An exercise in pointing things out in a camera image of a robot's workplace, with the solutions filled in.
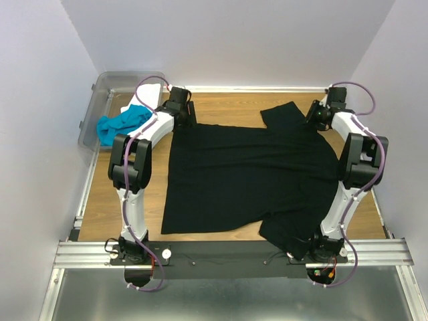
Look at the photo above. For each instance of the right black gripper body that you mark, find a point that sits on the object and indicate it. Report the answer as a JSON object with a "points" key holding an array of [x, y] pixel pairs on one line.
{"points": [[315, 115]]}

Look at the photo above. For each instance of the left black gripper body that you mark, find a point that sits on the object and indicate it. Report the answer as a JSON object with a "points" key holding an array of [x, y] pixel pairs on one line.
{"points": [[189, 120]]}

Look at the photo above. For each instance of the black t shirt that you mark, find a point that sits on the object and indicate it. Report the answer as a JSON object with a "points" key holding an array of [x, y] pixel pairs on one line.
{"points": [[221, 178]]}

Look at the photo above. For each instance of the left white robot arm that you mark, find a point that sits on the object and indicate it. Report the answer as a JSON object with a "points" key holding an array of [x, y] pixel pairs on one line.
{"points": [[130, 170]]}

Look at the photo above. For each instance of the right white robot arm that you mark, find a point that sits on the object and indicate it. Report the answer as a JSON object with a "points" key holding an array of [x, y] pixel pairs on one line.
{"points": [[360, 167]]}

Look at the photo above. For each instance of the white t shirt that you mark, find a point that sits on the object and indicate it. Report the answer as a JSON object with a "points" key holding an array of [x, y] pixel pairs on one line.
{"points": [[147, 93]]}

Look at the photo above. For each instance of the teal t shirt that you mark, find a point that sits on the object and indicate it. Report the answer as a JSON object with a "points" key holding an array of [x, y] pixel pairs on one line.
{"points": [[126, 122]]}

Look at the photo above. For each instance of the clear plastic storage bin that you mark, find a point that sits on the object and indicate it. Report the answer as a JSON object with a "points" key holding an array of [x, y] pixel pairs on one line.
{"points": [[111, 92]]}

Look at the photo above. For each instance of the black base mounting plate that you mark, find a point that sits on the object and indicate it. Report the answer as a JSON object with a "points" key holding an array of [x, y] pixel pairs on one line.
{"points": [[197, 260]]}

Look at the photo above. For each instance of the aluminium frame rail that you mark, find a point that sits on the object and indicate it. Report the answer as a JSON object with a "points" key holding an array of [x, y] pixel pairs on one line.
{"points": [[376, 283]]}

